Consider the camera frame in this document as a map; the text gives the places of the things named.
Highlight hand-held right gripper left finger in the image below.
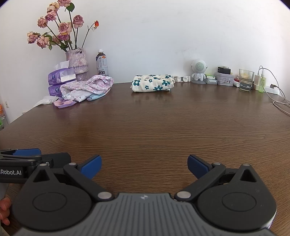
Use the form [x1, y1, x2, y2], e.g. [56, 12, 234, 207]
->
[27, 155, 115, 202]

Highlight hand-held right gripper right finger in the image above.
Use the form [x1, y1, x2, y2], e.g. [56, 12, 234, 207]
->
[174, 155, 262, 202]

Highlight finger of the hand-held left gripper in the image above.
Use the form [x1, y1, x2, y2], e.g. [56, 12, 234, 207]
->
[0, 148, 42, 160]

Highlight pink floral dress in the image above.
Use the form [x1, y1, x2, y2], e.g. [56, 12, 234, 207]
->
[60, 75, 114, 102]

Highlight person's left hand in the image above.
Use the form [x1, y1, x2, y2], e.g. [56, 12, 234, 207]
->
[0, 197, 12, 225]

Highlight crumpled white tissue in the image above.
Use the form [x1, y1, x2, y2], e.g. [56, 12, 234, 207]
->
[33, 95, 60, 108]

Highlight pastel pink blue garment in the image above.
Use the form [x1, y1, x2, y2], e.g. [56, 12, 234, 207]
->
[54, 93, 107, 109]

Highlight opened purple tissue pack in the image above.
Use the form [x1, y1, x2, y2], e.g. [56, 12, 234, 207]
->
[48, 61, 77, 86]

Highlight white hook strip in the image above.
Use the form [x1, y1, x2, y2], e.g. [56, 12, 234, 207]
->
[172, 75, 192, 83]

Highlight grey round tin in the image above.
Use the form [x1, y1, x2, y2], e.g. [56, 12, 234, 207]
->
[214, 72, 235, 86]

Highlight folded cream flower-print garment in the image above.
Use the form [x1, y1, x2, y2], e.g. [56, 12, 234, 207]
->
[131, 74, 175, 93]

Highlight white robot figure speaker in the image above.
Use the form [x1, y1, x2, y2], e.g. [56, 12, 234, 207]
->
[190, 59, 208, 84]

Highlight glass cup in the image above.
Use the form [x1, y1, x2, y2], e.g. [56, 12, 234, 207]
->
[238, 68, 255, 92]

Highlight brown tea bottle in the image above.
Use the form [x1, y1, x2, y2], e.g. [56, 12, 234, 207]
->
[95, 49, 109, 77]

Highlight purple fuzzy vase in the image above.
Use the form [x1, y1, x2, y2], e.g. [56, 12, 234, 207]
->
[66, 48, 88, 81]

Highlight green spray bottle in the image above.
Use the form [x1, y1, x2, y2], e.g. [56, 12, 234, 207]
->
[259, 70, 266, 93]

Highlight white power strip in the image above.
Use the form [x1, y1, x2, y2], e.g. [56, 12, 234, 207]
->
[253, 74, 280, 95]

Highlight dried rose bouquet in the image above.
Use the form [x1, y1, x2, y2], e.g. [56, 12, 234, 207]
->
[27, 0, 100, 52]

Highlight cluttered wire shelf rack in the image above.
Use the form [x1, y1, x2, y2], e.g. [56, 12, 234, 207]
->
[0, 102, 9, 132]

